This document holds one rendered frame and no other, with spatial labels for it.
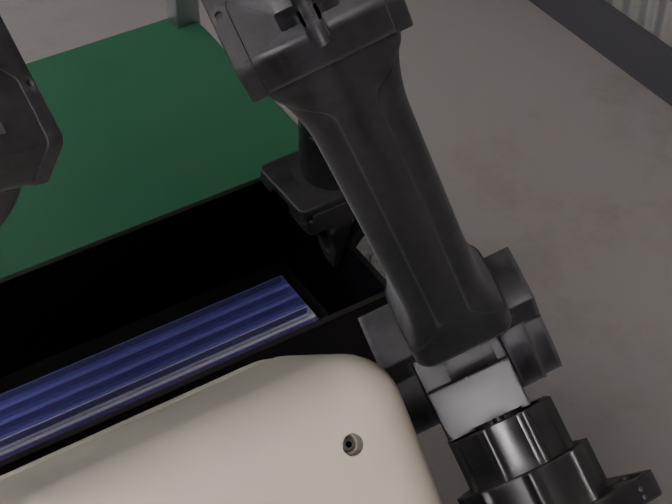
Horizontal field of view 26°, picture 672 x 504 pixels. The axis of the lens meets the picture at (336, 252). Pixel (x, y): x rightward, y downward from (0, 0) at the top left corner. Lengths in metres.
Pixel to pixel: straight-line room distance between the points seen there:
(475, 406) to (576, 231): 2.04
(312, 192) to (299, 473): 0.45
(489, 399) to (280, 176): 0.32
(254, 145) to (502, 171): 1.53
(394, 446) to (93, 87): 1.00
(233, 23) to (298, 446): 0.20
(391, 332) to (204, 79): 0.81
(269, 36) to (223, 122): 0.98
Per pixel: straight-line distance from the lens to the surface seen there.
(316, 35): 0.60
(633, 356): 2.68
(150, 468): 0.67
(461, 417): 0.88
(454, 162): 3.04
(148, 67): 1.66
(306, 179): 1.11
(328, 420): 0.69
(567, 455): 0.88
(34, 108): 0.57
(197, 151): 1.54
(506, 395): 0.88
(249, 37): 0.60
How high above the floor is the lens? 1.90
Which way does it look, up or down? 42 degrees down
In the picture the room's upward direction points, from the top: straight up
